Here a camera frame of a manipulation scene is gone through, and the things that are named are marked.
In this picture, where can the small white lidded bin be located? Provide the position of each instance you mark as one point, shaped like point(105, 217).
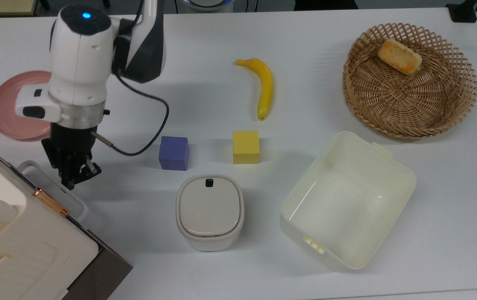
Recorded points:
point(209, 210)

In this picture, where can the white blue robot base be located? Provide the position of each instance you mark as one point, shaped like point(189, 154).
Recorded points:
point(206, 4)

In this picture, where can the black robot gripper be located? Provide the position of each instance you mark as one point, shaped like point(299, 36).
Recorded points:
point(69, 150)

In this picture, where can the golden bread loaf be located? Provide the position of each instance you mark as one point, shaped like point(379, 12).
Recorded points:
point(399, 56)

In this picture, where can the yellow banana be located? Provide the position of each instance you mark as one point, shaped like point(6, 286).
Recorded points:
point(265, 85)

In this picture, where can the copper latch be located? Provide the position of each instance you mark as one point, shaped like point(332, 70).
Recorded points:
point(51, 203)

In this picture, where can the black stand base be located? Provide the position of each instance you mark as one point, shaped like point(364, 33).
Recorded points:
point(463, 11)

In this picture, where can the purple foam cube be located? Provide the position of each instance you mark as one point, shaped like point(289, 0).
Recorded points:
point(174, 153)

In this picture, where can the brown drawer cabinet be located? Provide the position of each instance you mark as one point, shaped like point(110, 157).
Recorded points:
point(105, 275)

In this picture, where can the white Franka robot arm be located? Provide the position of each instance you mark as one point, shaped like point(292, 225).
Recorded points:
point(80, 62)

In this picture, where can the woven wicker basket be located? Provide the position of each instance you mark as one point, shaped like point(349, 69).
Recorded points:
point(409, 100)

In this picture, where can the pink plate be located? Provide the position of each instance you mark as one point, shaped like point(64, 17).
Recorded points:
point(7, 110)

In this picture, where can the yellow foam cube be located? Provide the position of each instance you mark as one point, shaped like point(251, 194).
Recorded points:
point(246, 146)

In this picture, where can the wooden side desk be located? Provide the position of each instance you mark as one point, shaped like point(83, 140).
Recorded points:
point(3, 6)

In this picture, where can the cream plastic open container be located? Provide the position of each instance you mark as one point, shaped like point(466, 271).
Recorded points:
point(347, 204)

